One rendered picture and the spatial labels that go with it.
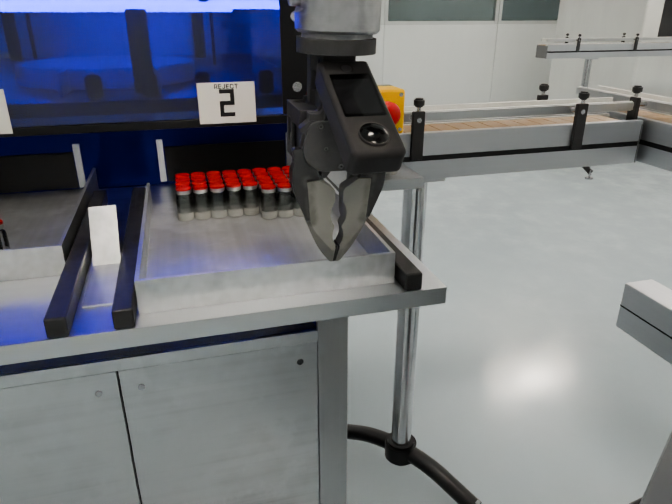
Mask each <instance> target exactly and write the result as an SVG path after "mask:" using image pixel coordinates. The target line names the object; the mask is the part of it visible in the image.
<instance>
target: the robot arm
mask: <svg viewBox="0 0 672 504"><path fill-rule="evenodd" d="M287 1H288V4H289V6H296V8H295V29H296V30H297V31H298V32H301V35H297V36H296V52H299V53H304V54H307V90H306V91H305V95H304V97H303V99H289V100H287V151H288V152H289V154H290V155H291V156H292V163H291V165H290V167H289V178H290V184H291V188H292V191H293V193H294V196H295V198H296V200H297V202H298V204H299V206H300V208H301V211H302V213H303V215H304V219H305V221H306V223H307V226H308V228H309V230H310V232H311V235H312V237H313V239H314V241H315V243H316V245H317V246H318V248H319V250H320V251H321V252H322V254H323V255H324V256H325V257H326V258H327V259H328V260H329V261H338V260H340V259H341V258H342V257H343V255H344V254H345V253H346V252H347V251H348V249H349V248H350V247H351V245H352V244H353V243H354V241H355V240H356V238H357V236H358V235H359V233H360V231H361V230H362V228H363V226H364V224H365V222H366V220H367V218H368V217H369V216H370V214H371V212H372V210H373V208H374V206H375V204H376V202H377V199H378V197H379V195H380V193H381V191H382V188H383V185H384V181H385V174H386V172H395V171H398V170H399V169H400V167H401V165H402V162H403V159H404V157H405V154H406V148H405V146H404V144H403V142H402V140H401V137H400V135H399V133H398V131H397V128H396V126H395V124H394V122H393V119H392V117H391V115H390V113H389V110H388V108H387V106H386V104H385V101H384V99H383V97H382V95H381V92H380V90H379V88H378V86H377V83H376V81H375V79H374V77H373V74H372V72H371V70H370V68H369V65H368V63H367V62H366V61H356V56H368V55H374V54H376V38H374V37H373V35H374V34H377V33H378V32H379V31H380V22H381V5H382V0H287ZM331 171H347V176H346V180H344V181H343V182H341V183H340V185H339V212H340V217H339V218H338V225H339V232H338V235H337V237H336V239H334V241H333V230H334V224H333V223H332V220H331V209H332V206H333V204H334V203H335V190H334V188H333V187H332V186H331V185H330V184H329V183H328V182H326V181H324V180H323V179H321V178H320V177H319V175H320V176H321V177H322V178H326V177H327V176H328V175H329V173H330V172H331ZM318 173H319V174H318Z"/></svg>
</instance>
